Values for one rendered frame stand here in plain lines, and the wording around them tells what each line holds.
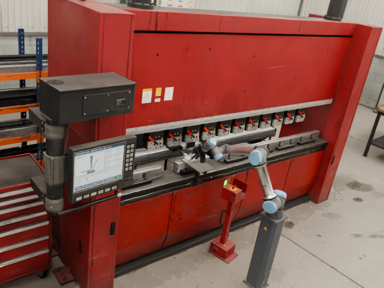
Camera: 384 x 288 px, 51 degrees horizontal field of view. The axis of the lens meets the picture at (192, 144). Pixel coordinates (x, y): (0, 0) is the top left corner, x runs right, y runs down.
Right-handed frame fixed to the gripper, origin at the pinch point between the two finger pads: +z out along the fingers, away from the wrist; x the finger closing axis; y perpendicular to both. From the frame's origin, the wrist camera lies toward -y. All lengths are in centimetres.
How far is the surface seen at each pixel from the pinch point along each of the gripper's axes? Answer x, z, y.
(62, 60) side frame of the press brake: 110, -40, 85
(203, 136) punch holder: -11.0, -13.4, 15.4
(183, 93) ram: 20, -47, 45
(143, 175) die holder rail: 48.4, 11.8, -0.3
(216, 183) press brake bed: -28.4, 16.8, -24.2
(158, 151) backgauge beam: 18.1, 21.4, 21.5
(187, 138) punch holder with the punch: 8.3, -14.8, 16.6
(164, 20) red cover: 48, -92, 81
